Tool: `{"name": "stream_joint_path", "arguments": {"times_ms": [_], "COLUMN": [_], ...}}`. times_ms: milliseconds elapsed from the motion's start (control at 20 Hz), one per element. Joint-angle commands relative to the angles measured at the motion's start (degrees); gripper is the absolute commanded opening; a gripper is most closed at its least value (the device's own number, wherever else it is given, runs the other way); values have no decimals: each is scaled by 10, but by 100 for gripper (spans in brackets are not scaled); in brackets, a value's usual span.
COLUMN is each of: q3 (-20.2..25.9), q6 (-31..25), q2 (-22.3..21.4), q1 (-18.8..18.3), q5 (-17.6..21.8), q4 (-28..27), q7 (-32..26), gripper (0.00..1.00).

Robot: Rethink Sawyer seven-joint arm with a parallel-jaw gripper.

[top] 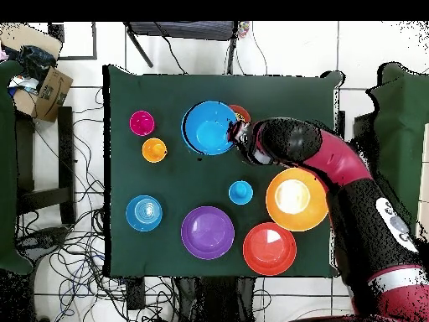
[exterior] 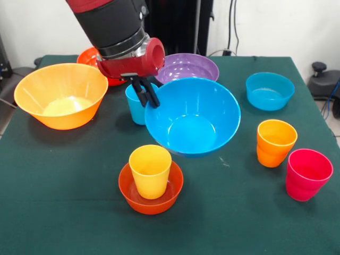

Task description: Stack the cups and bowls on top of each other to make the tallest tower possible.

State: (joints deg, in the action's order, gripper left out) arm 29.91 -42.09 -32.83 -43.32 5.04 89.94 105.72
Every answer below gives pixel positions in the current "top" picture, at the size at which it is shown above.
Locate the black metal frame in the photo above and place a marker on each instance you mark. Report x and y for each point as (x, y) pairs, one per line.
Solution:
(56, 32)

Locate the multicoloured small toy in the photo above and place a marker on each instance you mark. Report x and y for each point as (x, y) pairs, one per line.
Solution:
(243, 28)

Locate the large orange bowl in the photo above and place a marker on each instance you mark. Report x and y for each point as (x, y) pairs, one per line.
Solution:
(296, 199)

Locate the grey black floor base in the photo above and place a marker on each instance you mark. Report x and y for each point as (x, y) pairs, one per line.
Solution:
(40, 239)

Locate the black computer tower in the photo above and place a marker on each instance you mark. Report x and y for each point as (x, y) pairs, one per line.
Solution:
(362, 129)

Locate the small blue bowl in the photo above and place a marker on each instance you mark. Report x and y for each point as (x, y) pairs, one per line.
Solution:
(144, 213)

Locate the cardboard box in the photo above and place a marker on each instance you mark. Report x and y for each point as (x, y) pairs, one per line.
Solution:
(50, 95)

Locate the blue cup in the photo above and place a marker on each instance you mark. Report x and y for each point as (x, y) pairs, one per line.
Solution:
(240, 193)

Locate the green cloth covered table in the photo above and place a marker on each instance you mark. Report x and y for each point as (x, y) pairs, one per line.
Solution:
(6, 167)
(399, 134)

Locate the black plastic bag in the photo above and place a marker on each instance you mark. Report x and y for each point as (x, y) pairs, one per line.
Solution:
(33, 62)

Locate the small red bowl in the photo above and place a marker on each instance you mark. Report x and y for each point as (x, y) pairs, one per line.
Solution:
(243, 110)

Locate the black power adapter box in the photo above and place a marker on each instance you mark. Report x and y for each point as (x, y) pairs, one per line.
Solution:
(135, 297)

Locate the dark green tablecloth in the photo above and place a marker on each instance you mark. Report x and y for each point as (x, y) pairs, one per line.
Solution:
(207, 87)

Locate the orange cup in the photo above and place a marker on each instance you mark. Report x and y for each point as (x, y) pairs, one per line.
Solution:
(154, 150)

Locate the purple bowl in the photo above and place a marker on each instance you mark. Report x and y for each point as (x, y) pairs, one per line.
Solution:
(207, 233)

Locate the black bench stand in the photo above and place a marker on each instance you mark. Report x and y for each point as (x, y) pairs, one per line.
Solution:
(65, 164)

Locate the large red bowl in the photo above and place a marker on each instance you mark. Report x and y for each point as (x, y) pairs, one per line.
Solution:
(269, 250)

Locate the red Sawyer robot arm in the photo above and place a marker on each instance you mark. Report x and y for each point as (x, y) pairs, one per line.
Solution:
(335, 157)

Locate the pink cup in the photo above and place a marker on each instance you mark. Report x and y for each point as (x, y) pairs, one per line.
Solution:
(142, 123)

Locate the large blue bowl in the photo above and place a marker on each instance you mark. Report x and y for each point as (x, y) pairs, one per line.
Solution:
(207, 129)

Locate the black folding chair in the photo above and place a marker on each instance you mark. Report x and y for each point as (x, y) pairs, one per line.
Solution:
(182, 30)

